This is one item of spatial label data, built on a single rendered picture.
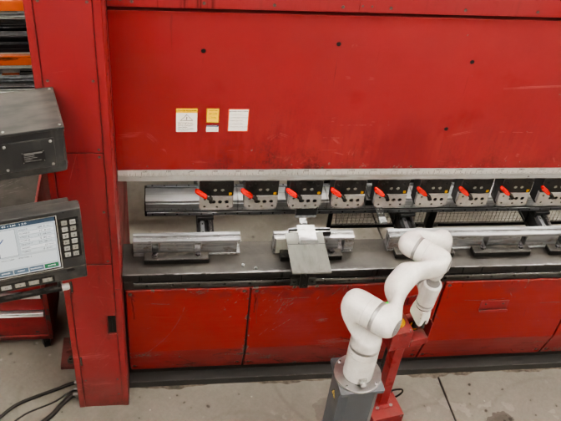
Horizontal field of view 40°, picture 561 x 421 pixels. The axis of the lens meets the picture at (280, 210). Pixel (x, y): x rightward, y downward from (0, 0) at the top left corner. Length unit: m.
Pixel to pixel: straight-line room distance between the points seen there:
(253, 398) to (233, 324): 0.52
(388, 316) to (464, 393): 1.76
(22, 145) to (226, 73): 0.85
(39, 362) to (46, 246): 1.57
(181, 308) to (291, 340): 0.63
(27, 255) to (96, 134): 0.51
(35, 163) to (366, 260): 1.73
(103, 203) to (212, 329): 1.05
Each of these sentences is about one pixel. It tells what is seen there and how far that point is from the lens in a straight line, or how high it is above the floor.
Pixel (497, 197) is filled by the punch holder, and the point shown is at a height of 1.23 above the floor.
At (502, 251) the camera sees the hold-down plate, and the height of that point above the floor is 0.90.
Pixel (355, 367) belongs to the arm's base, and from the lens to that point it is 3.04.
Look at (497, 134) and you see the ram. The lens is 3.53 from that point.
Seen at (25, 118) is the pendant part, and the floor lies 1.95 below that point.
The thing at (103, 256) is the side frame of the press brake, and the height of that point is 1.10.
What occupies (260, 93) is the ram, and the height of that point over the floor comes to 1.79.
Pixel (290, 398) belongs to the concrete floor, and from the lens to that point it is 4.28.
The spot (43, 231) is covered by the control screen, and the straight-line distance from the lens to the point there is 2.92.
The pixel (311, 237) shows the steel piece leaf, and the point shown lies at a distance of 3.65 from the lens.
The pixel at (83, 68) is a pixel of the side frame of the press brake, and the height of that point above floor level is 2.02.
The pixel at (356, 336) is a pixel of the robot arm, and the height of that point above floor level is 1.27.
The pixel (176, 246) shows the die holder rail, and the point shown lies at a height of 0.93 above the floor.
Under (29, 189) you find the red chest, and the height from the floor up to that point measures 0.98.
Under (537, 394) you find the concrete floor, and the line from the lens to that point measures 4.67.
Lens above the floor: 3.49
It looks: 41 degrees down
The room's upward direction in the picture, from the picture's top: 7 degrees clockwise
